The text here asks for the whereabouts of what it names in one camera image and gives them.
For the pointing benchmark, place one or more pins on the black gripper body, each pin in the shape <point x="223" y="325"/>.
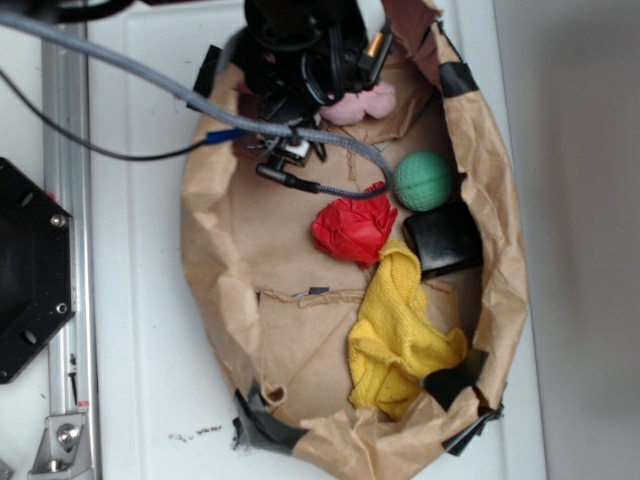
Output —
<point x="306" y="58"/>

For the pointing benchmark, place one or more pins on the pink plush bunny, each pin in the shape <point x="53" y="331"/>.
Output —
<point x="353" y="108"/>

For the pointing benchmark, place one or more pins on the brown paper bag bin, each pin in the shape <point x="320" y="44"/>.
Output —
<point x="278" y="312"/>

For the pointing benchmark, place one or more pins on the green rubber ball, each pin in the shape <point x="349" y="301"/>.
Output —
<point x="423" y="181"/>

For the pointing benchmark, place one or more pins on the crumpled red paper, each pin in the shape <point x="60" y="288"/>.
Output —
<point x="354" y="230"/>

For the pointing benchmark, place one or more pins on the black square block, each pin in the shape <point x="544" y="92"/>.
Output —
<point x="444" y="240"/>

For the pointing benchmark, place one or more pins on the yellow microfiber cloth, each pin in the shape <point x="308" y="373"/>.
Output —
<point x="393" y="344"/>

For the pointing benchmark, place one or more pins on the aluminium extrusion rail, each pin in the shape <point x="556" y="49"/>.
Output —
<point x="72" y="360"/>

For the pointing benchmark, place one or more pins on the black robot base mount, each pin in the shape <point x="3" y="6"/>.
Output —
<point x="36" y="273"/>

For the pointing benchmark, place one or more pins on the metal corner bracket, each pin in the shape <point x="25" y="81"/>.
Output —
<point x="64" y="450"/>

